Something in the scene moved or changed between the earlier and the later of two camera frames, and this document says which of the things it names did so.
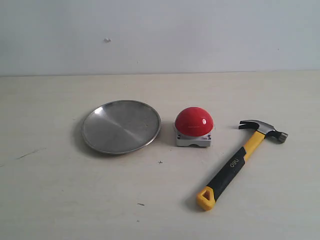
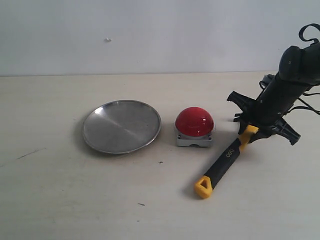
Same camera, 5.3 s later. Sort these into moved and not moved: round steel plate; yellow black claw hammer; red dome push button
Moved: yellow black claw hammer
Not moved: red dome push button; round steel plate
